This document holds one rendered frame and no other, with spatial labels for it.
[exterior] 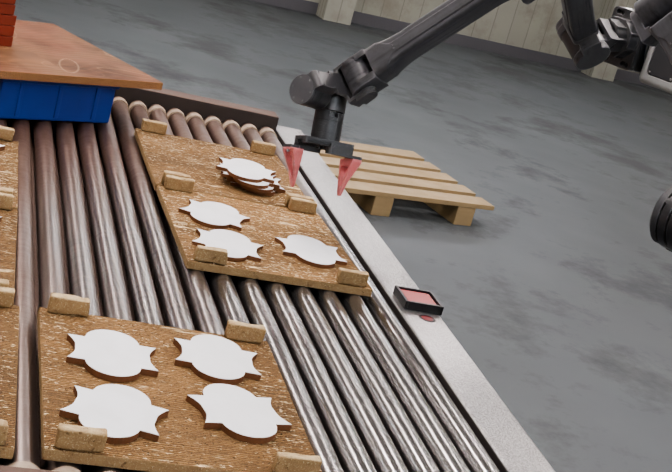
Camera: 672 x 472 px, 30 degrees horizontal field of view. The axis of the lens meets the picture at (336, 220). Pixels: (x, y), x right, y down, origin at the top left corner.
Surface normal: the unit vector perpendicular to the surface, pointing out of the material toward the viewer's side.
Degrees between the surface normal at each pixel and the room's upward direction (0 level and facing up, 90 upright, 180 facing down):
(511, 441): 0
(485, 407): 0
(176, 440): 0
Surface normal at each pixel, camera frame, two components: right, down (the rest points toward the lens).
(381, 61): -0.47, -0.18
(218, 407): 0.26, -0.92
